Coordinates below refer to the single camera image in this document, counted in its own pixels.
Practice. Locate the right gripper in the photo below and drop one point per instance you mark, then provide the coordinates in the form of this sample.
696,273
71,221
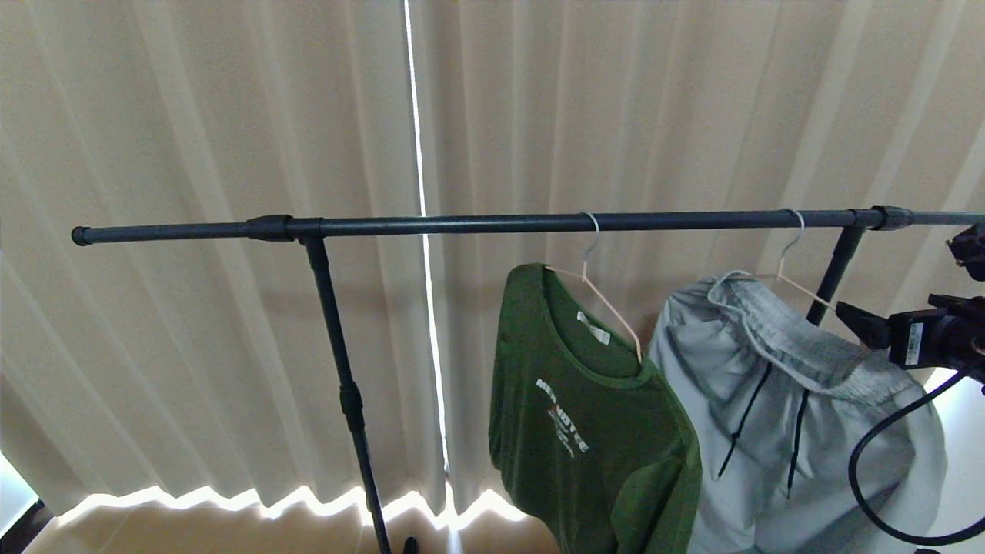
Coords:
946,338

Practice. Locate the pink clothes hanger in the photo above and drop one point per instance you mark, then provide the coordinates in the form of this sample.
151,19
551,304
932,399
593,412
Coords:
793,242
612,312

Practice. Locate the pale grey garment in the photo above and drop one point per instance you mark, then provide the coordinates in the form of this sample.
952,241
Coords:
769,462

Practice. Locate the green long-sleeved shirt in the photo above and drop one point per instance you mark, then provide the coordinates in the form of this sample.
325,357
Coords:
585,462

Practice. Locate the black clothes rack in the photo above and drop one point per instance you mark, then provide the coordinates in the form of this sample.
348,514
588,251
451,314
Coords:
462,225

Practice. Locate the beige curtain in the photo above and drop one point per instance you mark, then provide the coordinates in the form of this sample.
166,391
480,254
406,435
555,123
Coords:
231,115

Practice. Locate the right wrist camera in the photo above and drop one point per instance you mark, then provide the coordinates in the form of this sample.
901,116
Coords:
971,250

